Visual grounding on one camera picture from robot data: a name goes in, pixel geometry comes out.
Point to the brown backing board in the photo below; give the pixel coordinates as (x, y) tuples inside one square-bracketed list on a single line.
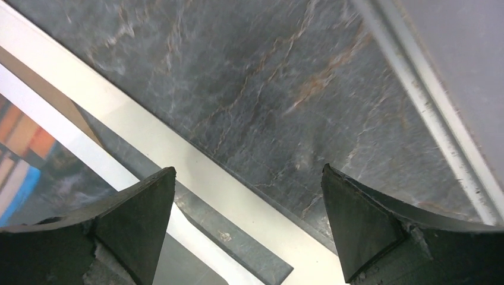
[(49, 93)]

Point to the white mat board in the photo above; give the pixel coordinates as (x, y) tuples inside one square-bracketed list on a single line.
[(313, 263)]

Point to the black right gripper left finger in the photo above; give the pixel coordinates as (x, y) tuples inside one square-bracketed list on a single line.
[(117, 239)]

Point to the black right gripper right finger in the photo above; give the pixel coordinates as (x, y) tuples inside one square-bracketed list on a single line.
[(382, 240)]

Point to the aluminium frame rail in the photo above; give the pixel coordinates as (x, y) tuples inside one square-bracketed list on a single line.
[(424, 88)]

